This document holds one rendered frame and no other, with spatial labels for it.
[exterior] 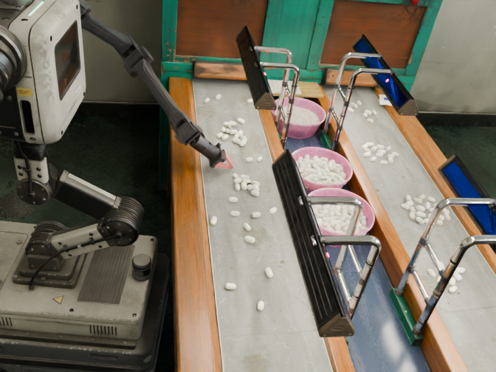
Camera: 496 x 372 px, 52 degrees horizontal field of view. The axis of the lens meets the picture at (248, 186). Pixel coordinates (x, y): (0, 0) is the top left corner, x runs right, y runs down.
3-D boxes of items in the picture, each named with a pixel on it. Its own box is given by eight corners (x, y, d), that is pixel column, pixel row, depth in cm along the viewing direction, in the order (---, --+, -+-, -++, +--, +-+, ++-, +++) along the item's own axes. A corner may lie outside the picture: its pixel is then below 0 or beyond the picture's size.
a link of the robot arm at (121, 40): (116, 50, 208) (133, 33, 207) (133, 74, 205) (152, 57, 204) (43, 7, 166) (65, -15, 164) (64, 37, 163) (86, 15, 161)
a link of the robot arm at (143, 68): (119, 62, 201) (139, 43, 199) (128, 66, 207) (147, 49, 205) (176, 144, 189) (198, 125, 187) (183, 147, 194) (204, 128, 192)
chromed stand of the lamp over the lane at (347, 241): (284, 352, 149) (315, 243, 122) (272, 298, 165) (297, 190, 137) (345, 349, 153) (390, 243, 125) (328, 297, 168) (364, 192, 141)
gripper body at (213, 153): (222, 144, 203) (209, 133, 199) (224, 159, 195) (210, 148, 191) (211, 154, 205) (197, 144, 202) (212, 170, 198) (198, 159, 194)
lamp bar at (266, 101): (255, 109, 185) (257, 91, 181) (235, 40, 233) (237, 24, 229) (276, 111, 187) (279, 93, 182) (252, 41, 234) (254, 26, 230)
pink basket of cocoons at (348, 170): (308, 209, 202) (312, 191, 196) (273, 171, 219) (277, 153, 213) (359, 195, 214) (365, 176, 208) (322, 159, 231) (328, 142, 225)
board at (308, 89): (260, 95, 253) (260, 93, 252) (255, 80, 264) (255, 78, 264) (323, 98, 259) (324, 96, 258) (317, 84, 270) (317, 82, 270)
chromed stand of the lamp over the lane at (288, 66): (242, 159, 224) (256, 64, 196) (237, 133, 239) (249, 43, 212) (284, 159, 227) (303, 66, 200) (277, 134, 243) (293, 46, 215)
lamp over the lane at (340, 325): (319, 339, 111) (326, 318, 106) (271, 167, 158) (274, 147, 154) (353, 337, 112) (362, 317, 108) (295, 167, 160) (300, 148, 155)
